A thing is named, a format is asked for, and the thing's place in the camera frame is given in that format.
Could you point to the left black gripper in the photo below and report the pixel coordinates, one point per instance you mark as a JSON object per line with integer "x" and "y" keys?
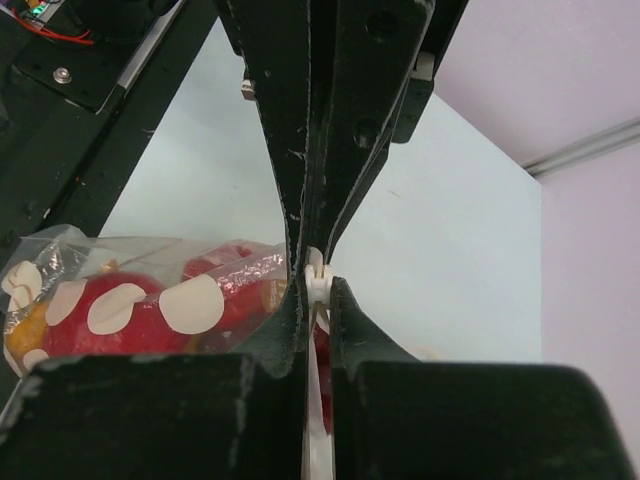
{"x": 376, "y": 45}

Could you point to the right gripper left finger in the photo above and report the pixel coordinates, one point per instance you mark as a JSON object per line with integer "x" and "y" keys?
{"x": 235, "y": 415}

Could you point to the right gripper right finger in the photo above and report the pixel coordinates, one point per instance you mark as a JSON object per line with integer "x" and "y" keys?
{"x": 397, "y": 417}

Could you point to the clear zip top bag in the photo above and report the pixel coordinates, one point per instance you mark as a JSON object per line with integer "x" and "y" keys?
{"x": 192, "y": 307}

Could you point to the red bell pepper toy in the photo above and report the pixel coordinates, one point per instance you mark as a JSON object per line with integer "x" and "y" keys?
{"x": 251, "y": 275}

